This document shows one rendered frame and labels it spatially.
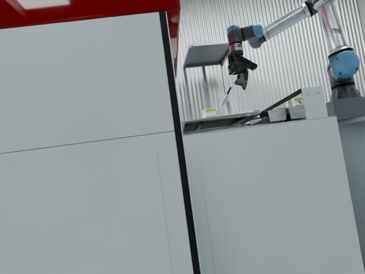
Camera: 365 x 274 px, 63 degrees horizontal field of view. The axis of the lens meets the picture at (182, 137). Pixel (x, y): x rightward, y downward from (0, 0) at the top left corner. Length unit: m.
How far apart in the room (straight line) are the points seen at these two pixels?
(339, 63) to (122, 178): 1.16
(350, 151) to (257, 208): 0.70
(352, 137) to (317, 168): 0.49
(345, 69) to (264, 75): 2.63
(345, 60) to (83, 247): 1.38
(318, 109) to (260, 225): 0.54
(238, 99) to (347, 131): 2.47
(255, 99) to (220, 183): 3.00
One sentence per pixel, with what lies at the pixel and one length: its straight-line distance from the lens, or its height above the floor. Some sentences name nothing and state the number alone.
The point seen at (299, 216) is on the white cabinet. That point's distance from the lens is 1.26.
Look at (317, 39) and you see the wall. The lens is 4.65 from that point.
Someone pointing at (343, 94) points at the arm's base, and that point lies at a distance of 1.75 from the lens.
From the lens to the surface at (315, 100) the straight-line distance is 1.37.
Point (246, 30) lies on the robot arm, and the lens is 1.75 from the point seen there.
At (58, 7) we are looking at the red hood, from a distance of 1.13.
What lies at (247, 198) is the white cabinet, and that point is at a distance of 1.18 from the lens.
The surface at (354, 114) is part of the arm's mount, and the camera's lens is 1.64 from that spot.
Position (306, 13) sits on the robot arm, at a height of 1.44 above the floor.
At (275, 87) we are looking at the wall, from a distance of 4.21.
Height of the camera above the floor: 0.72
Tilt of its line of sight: 5 degrees up
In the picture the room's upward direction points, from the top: 8 degrees counter-clockwise
